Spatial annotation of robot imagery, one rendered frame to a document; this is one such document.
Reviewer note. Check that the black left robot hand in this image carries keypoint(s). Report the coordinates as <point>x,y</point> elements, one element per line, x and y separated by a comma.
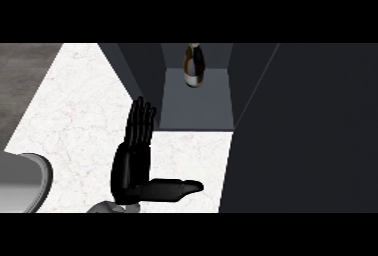
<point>128,170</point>

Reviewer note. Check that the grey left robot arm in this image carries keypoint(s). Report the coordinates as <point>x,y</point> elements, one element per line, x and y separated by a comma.
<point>111,208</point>

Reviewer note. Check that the dark grey cabinet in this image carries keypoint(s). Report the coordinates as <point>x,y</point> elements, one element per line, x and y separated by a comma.
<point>196,106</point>

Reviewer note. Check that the dark wine bottle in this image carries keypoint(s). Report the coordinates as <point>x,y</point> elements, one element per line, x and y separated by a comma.
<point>193,68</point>

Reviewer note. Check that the dark grey cabinet door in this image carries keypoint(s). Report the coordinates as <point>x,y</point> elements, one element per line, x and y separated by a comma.
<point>310,133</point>

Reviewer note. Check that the grey rounded sink basin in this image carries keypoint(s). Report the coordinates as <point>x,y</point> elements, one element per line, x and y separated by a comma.
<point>22,183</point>

